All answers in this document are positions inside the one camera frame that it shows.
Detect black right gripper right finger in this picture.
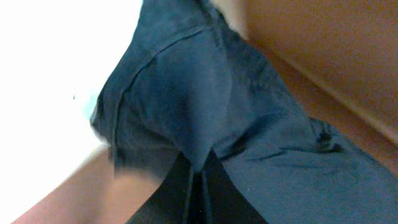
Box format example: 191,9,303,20
201,151,267,224

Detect dark navy blue shorts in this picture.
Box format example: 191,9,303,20
91,0,397,223

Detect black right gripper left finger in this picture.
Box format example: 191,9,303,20
126,153,194,224

